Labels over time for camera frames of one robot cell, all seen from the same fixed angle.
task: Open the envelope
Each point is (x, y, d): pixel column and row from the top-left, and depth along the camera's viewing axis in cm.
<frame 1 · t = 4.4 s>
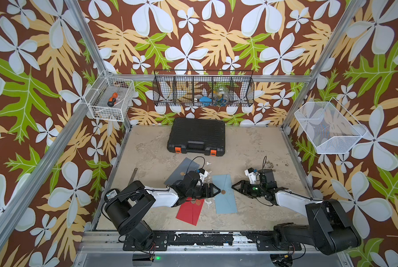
left hand: (217, 190, 84), fingers open
right hand: (234, 187, 88), fingers open
light blue envelope: (225, 200, 89), on the table
red envelope: (189, 212, 84), on the table
grey envelope: (175, 172, 100), on the table
black tool case: (198, 136, 115), point 2 cm above the table
metal ruler: (133, 176, 98), on the table

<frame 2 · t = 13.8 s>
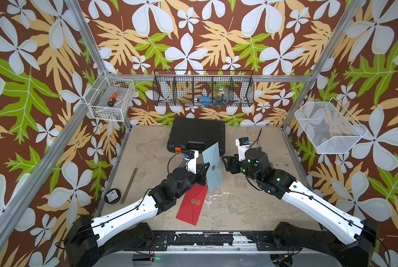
left hand: (210, 163, 71), fingers closed
right hand: (226, 156, 73), fingers open
light blue envelope: (214, 176, 76), point 19 cm above the table
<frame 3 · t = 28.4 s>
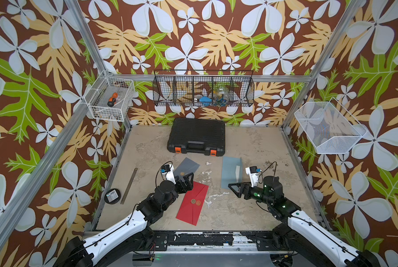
left hand: (188, 174, 79), fingers open
right hand: (231, 185, 78), fingers open
light blue envelope: (231, 171, 100), on the table
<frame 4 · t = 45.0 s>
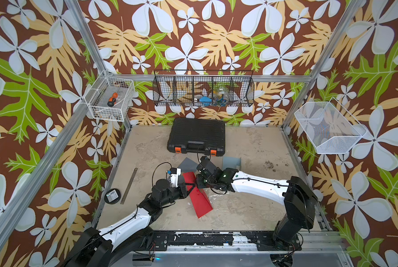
left hand: (196, 183, 79), fingers closed
right hand: (194, 181, 83), fingers open
red envelope: (199, 196, 81), point 9 cm above the table
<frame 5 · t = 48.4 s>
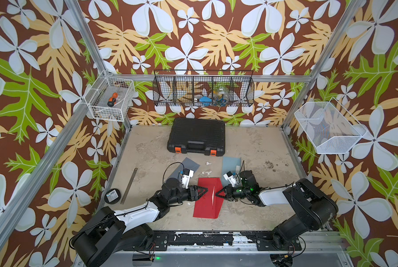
left hand: (206, 188, 78), fingers open
right hand: (216, 195, 84), fingers closed
red envelope: (208, 204, 85), point 2 cm above the table
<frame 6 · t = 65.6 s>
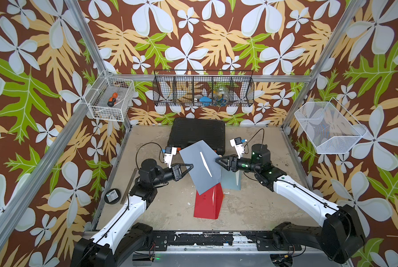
left hand: (193, 165, 71), fingers closed
right hand: (217, 160, 75), fingers open
grey envelope: (206, 173, 76), point 20 cm above the table
